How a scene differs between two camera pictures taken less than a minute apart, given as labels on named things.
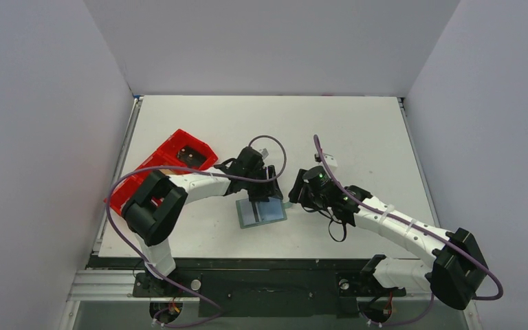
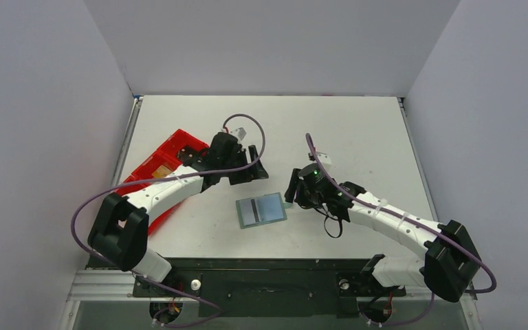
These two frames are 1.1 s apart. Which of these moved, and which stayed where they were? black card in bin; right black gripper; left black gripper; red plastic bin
Moved: left black gripper
Stayed: black card in bin; red plastic bin; right black gripper
